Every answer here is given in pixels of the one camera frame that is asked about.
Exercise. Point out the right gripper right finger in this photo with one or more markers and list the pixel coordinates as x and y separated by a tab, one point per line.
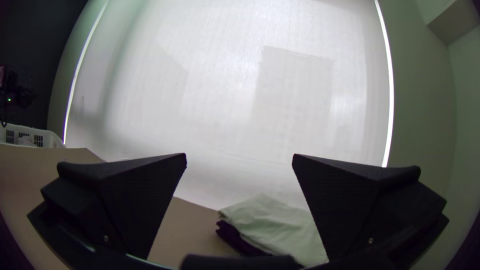
348	202

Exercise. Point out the white laundry basket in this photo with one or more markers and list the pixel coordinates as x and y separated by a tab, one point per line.
45	137

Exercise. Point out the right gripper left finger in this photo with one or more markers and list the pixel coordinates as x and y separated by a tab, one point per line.
135	195

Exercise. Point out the white t-shirt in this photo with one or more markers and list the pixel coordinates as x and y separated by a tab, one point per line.
273	225

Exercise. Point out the black garment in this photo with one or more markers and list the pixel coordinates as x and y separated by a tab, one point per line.
232	236

